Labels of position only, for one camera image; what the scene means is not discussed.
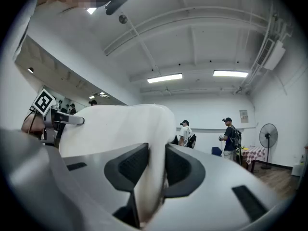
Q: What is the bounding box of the black head-worn camera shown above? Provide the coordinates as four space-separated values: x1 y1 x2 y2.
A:
104 0 130 16

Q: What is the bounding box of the person's left hand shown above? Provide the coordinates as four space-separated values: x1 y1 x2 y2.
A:
21 116 45 139

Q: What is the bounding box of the wall poster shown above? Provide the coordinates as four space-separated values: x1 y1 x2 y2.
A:
239 109 249 124

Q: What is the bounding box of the white cloth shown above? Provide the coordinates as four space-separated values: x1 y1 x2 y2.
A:
59 103 178 228

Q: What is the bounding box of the white box by wall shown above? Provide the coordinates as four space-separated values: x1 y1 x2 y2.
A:
292 153 307 178

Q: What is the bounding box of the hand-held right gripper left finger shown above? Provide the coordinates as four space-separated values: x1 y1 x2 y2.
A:
45 142 150 229

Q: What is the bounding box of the table with checkered cloth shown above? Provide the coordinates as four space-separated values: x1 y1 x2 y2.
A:
240 146 266 173

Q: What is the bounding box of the ceiling pipe bundle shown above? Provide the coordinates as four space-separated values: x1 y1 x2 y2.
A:
233 7 277 95

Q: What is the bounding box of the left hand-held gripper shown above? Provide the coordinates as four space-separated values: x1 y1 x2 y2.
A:
30 88 85 148

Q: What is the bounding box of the black standing fan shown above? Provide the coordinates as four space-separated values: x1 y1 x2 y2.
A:
259 123 279 170

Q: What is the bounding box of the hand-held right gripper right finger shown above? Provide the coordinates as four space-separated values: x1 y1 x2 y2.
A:
146 143 293 231

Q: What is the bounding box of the person's light shirt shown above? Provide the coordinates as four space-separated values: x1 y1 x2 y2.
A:
13 0 82 60

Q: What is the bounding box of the black backpack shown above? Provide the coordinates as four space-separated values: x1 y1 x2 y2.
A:
231 126 242 147
186 133 198 149

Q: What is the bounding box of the white wall air conditioner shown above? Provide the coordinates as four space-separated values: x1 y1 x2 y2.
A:
256 38 286 71

